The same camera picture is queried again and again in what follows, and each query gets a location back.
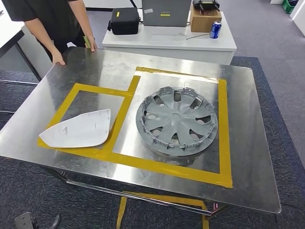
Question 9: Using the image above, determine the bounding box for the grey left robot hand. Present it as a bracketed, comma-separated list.
[14, 211, 62, 229]

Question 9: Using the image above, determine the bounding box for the person's left hand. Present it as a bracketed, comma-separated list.
[86, 35, 98, 53]

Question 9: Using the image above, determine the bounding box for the person's right hand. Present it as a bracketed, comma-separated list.
[52, 50, 66, 66]

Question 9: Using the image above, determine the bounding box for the white plastic cover part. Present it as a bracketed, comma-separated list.
[38, 109, 111, 148]

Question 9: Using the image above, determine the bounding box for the grey plastic hubcap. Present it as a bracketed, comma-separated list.
[136, 87, 218, 157]

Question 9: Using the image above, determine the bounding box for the steel workbench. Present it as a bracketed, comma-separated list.
[0, 46, 282, 219]

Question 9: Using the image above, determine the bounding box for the yellow workbench tape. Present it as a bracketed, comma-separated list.
[37, 66, 233, 188]

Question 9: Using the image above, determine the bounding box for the person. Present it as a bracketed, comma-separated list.
[1, 0, 98, 66]

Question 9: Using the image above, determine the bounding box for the black carrying case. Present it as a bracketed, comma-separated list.
[107, 7, 141, 35]

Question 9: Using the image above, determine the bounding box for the grey laptop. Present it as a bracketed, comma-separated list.
[142, 0, 192, 28]

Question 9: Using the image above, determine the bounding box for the yellow floor tape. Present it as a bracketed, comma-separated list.
[116, 191, 210, 229]

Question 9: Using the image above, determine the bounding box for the cardboard box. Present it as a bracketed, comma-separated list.
[190, 8, 222, 33]

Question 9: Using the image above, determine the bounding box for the black remote controller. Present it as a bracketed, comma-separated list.
[193, 0, 220, 11]

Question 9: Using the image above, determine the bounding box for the blue soda can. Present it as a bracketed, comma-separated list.
[209, 21, 222, 39]

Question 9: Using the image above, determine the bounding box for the green plastic crate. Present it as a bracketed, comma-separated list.
[282, 0, 298, 14]

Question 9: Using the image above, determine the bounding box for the white furniture block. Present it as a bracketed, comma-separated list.
[289, 0, 305, 37]

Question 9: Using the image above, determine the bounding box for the thin black desk cable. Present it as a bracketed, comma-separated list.
[185, 32, 211, 40]

